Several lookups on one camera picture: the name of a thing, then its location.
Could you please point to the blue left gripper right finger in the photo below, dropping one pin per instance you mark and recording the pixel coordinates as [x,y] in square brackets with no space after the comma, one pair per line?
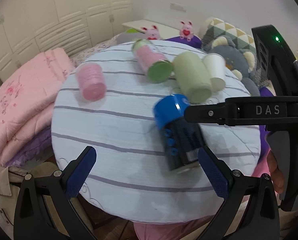
[216,171]

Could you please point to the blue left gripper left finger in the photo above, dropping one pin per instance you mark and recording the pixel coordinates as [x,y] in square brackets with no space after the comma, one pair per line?
[78,170]

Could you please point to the small pink cup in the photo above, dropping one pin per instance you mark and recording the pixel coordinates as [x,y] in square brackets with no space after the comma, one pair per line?
[91,81]

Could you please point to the white paper cup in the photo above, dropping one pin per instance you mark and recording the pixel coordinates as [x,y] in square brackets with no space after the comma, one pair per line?
[215,64]

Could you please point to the green cup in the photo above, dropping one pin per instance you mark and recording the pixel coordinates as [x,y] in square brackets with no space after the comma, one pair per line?
[192,77]

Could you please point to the person's right hand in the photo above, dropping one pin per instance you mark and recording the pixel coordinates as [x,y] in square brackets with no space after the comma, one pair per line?
[276,175]

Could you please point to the blue Cool Up bottle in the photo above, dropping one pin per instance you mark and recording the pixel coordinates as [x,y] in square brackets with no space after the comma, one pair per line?
[181,140]

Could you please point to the grey bear plush pillow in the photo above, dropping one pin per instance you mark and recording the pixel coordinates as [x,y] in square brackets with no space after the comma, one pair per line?
[241,62]

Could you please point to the striped white round cushion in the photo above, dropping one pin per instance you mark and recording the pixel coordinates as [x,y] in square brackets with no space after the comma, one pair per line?
[131,178]

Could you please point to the beige cloth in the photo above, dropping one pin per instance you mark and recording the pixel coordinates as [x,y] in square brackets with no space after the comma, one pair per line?
[9,194]

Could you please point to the pink folded quilt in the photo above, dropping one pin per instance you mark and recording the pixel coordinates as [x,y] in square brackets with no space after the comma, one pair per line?
[27,100]

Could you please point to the pink blanket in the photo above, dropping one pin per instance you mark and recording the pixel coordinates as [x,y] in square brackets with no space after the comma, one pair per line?
[169,231]

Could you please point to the triangle pattern quilted pillow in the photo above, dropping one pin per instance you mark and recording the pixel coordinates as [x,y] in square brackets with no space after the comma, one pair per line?
[214,27]

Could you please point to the purple bed sheet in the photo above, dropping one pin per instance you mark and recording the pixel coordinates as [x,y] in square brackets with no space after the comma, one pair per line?
[195,41]

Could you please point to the pink label green jar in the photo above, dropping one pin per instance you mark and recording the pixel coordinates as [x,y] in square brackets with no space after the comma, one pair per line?
[153,62]

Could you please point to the right pink bunny toy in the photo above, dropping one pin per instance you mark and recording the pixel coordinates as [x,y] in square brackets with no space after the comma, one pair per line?
[187,31]

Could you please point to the pink bunny toy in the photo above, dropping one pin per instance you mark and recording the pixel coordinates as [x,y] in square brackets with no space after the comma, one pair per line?
[151,33]
[187,31]

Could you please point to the left pink bunny toy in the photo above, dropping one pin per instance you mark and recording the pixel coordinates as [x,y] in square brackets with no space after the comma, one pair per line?
[151,33]

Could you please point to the cream wardrobe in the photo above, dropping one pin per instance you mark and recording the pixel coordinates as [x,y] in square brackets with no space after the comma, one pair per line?
[29,27]

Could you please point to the white wall socket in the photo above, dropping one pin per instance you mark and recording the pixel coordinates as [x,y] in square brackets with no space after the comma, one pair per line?
[178,7]

